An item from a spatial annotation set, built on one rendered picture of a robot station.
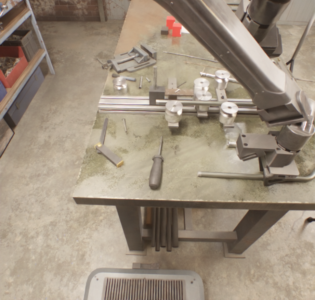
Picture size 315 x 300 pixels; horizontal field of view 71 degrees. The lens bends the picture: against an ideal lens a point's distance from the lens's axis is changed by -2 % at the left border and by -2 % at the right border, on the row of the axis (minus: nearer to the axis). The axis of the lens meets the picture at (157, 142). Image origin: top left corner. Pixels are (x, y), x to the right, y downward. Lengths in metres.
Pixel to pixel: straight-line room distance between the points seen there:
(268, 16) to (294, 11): 3.82
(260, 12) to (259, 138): 0.25
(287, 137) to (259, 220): 0.57
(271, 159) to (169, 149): 0.28
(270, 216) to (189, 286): 0.46
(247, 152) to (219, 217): 1.07
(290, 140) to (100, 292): 0.97
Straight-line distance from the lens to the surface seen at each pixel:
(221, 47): 0.36
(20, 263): 1.63
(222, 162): 0.67
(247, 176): 0.65
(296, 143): 0.54
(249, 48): 0.39
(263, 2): 0.43
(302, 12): 4.33
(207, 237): 1.28
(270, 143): 0.55
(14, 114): 2.28
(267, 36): 0.53
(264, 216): 1.02
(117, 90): 0.85
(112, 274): 1.18
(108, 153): 0.66
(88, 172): 0.65
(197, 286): 1.17
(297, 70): 3.13
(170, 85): 0.83
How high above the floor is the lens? 1.41
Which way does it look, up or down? 50 degrees down
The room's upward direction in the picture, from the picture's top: 1 degrees clockwise
